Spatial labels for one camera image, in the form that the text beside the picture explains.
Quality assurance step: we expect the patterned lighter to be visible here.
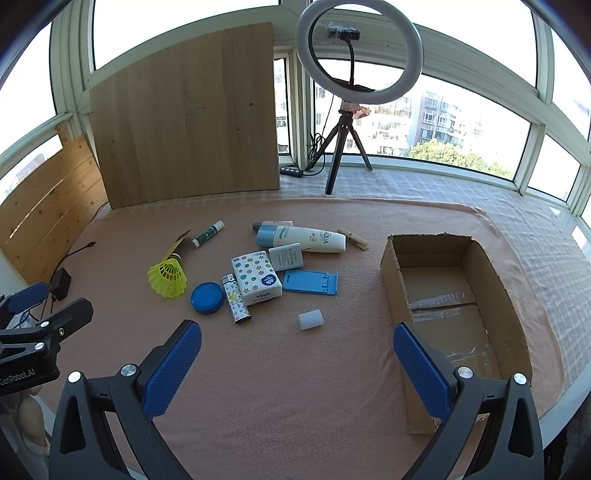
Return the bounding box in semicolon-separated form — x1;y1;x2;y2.
221;273;253;325

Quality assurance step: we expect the black tripod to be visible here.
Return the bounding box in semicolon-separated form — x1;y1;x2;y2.
310;111;373;195

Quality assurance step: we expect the large wooden board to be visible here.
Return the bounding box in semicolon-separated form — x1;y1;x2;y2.
89;21;281;209

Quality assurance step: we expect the blue phone stand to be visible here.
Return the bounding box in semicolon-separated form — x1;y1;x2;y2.
282;270;339;297

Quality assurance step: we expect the white checked cloth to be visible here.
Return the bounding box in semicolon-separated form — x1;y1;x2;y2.
277;161;591;416

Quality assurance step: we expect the wooden clothespin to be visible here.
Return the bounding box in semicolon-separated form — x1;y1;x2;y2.
337;228;369;251

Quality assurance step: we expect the white foam roll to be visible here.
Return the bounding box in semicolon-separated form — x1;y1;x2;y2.
298;308;324;332

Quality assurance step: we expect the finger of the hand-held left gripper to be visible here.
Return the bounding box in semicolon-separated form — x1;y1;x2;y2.
0;282;50;329
0;298;94;356

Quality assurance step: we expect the white blue sunscreen tube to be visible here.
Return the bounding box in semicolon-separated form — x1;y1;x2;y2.
256;224;347;254

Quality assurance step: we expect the yellow shuttlecock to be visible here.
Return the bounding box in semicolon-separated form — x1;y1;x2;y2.
148;251;188;300

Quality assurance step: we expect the printed tissue packet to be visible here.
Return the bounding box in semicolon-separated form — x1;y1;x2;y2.
231;250;283;306

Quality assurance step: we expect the white plug charger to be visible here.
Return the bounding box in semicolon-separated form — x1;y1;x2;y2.
268;243;305;272

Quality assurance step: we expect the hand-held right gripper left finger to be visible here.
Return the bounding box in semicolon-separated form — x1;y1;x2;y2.
48;319;202;480

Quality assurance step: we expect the cardboard box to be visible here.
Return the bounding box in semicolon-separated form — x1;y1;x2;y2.
380;233;533;435

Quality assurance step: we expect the white ring light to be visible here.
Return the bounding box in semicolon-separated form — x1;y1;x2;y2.
296;0;424;103

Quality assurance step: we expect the blue round lid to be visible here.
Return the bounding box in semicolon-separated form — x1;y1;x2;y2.
189;282;225;316

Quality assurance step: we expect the black power cable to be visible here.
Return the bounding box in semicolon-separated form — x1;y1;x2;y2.
55;240;97;273

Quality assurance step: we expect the black phone clamp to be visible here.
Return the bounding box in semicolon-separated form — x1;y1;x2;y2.
324;25;370;93

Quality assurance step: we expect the wooden slat panel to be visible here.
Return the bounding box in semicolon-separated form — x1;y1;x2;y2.
0;124;109;287

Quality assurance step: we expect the green white glue stick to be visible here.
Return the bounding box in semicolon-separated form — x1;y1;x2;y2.
192;220;225;247

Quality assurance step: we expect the person's left hand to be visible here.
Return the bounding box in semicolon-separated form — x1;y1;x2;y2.
0;388;49;480

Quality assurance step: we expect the black coiled cable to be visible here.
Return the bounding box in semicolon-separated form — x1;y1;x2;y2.
308;92;340;176

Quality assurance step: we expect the white window frame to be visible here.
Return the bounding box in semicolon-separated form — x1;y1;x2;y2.
0;0;591;217

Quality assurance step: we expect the black power adapter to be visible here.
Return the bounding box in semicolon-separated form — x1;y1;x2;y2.
48;268;72;301

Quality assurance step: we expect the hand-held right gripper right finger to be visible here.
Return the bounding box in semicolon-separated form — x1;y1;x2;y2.
392;322;546;480

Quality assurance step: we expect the yellow black card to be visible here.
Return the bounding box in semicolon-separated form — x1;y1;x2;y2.
165;229;192;259

